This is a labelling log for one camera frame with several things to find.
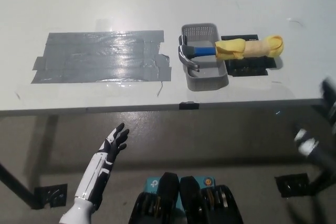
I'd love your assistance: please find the gray duct tape patch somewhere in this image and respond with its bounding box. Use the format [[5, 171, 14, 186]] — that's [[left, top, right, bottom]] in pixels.
[[30, 30, 173, 84]]

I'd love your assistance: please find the gray plastic basket container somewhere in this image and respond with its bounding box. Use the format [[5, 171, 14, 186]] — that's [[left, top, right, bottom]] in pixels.
[[181, 23, 229, 91]]

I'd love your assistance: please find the black table leg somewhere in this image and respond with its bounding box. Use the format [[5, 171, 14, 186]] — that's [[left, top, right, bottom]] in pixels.
[[0, 161, 40, 209], [309, 161, 336, 196]]

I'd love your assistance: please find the black tape patch on desk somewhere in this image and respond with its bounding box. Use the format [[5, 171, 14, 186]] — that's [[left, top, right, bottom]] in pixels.
[[220, 34, 278, 77]]

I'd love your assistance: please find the black floor tape patch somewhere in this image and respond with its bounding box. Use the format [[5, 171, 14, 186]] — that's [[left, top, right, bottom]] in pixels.
[[34, 184, 68, 210], [274, 173, 310, 198]]

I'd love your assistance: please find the black teal robot body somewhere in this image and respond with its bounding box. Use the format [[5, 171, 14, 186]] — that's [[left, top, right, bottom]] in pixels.
[[128, 172, 244, 224]]

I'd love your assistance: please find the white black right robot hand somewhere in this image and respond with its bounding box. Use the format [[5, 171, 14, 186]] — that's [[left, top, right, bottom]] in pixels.
[[293, 77, 336, 172]]

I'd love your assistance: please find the blue hammer with yellow cloth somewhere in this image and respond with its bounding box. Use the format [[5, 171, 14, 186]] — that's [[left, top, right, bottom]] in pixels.
[[177, 34, 285, 72]]

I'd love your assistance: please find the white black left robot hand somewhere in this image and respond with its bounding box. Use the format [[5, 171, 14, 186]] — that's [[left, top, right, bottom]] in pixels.
[[75, 123, 130, 206]]

